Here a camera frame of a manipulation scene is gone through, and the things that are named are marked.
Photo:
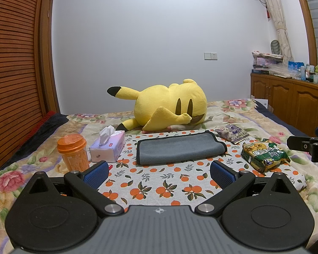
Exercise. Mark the blue carton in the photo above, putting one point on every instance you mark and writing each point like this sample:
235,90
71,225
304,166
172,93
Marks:
295,67

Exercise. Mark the purple snack packet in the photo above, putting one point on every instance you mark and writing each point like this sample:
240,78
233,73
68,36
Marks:
232,133

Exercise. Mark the orange fruit print cloth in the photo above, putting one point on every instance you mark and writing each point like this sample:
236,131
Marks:
159,180

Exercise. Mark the navy bed sheet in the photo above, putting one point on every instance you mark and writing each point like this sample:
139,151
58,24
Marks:
288,125

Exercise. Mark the dark blanket with red edge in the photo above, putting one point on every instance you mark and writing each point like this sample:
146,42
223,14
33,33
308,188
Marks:
47,127

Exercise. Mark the wooden window frame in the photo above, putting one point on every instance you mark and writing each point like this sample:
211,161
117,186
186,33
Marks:
308,18

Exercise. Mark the clear plastic bag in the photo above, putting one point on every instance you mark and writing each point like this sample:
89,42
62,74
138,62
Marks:
283,70

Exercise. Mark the orange plastic cup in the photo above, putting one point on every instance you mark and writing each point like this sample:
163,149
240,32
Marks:
73,156

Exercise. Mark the purple and grey towel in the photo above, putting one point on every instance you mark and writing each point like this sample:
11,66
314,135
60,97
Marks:
177,146

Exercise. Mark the grey hand fan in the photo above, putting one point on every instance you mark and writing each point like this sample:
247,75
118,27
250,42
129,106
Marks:
275,47

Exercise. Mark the dark blue book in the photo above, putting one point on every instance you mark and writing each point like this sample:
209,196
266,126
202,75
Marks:
259,71

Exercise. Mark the purple tissue box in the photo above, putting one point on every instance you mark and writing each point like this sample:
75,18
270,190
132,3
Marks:
108,148

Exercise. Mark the red hanging tag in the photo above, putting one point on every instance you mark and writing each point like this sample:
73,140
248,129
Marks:
267,12

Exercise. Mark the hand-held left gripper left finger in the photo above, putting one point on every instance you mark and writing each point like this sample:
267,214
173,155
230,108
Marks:
96,174

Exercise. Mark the wooden cabinet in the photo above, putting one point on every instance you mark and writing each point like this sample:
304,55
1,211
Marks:
286,98

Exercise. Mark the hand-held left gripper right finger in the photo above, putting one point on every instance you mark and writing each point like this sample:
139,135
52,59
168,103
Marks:
222,175

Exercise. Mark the white wall switch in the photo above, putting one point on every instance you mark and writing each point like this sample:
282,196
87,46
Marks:
210,56

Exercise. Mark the beige patterned curtain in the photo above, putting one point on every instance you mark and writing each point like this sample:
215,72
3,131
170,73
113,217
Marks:
278,18

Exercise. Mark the yellow plush toy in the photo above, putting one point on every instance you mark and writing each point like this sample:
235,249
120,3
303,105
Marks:
159,100

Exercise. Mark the green snack packet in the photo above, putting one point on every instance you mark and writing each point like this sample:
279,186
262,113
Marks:
265,154

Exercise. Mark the slatted wooden wardrobe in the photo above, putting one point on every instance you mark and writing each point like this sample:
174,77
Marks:
13,58

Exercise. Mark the stack of papers and bags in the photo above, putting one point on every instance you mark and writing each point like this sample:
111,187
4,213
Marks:
266,60

